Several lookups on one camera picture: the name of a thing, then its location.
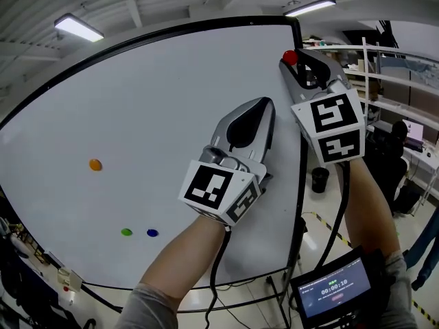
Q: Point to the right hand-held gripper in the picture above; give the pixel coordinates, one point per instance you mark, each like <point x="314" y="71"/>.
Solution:
<point x="334" y="115"/>

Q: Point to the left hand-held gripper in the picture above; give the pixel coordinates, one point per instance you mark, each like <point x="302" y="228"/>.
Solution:
<point x="212" y="187"/>

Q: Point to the blue round magnet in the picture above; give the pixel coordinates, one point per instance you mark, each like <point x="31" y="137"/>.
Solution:
<point x="152" y="232"/>

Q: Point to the orange round magnet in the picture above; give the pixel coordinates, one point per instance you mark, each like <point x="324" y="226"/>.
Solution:
<point x="95" y="164"/>

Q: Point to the green round magnet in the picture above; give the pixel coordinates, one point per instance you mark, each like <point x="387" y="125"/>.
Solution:
<point x="126" y="232"/>

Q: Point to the person's right forearm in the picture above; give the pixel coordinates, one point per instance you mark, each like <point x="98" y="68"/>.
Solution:
<point x="367" y="211"/>

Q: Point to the person's left forearm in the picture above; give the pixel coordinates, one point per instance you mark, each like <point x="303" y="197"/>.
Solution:
<point x="181" y="259"/>

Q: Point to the white shelf rack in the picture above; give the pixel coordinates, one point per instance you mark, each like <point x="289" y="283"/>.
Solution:
<point x="367" y="77"/>

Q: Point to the ceiling light panel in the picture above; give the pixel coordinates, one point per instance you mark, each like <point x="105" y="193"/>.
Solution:
<point x="308" y="7"/>
<point x="79" y="27"/>

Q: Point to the black trash bin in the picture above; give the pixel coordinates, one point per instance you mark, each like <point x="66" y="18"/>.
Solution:
<point x="320" y="180"/>

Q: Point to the black-framed whiteboard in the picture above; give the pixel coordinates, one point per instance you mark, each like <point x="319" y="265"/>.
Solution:
<point x="137" y="115"/>

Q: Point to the bright computer screen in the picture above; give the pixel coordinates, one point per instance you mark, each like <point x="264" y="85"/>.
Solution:
<point x="414" y="130"/>

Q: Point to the yellow black floor tape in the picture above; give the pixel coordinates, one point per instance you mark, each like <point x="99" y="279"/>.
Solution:
<point x="329" y="226"/>

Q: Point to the small black monitor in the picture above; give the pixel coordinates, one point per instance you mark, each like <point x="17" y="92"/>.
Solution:
<point x="334" y="288"/>

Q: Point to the person's grey shirt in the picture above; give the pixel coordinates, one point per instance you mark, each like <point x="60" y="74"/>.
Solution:
<point x="147" y="307"/>

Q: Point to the black whiteboard stand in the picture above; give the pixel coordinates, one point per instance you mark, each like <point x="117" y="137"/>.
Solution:
<point x="106" y="301"/>

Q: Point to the black whiteboard eraser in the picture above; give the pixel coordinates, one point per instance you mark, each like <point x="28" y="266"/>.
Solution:
<point x="55" y="259"/>

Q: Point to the white box on whiteboard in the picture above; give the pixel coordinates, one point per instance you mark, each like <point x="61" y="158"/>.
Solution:
<point x="68" y="279"/>

